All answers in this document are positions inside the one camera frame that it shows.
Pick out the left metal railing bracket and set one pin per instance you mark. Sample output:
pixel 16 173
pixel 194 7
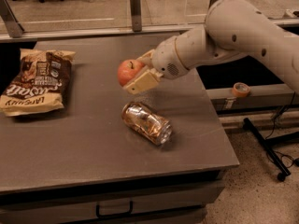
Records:
pixel 14 29

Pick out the orange tape roll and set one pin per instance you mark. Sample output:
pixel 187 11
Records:
pixel 240 90

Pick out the glass railing panel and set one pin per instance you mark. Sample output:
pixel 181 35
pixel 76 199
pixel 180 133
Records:
pixel 55 15

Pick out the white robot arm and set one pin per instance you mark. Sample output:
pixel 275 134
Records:
pixel 232 29

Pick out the middle metal railing bracket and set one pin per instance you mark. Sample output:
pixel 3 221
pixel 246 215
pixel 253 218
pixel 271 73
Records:
pixel 136 18

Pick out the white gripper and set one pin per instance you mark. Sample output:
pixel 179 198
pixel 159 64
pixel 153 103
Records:
pixel 165 57

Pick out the grey cabinet drawer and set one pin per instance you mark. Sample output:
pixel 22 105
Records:
pixel 176 204

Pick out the black drawer handle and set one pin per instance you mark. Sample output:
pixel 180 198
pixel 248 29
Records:
pixel 114 209

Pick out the brown chip bag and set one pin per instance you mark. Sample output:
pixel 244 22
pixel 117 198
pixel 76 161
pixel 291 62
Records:
pixel 41 83

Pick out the red apple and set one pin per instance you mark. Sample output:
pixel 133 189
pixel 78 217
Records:
pixel 128 69

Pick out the black stand leg with wheel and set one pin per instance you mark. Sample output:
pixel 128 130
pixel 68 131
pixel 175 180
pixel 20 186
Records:
pixel 268 143

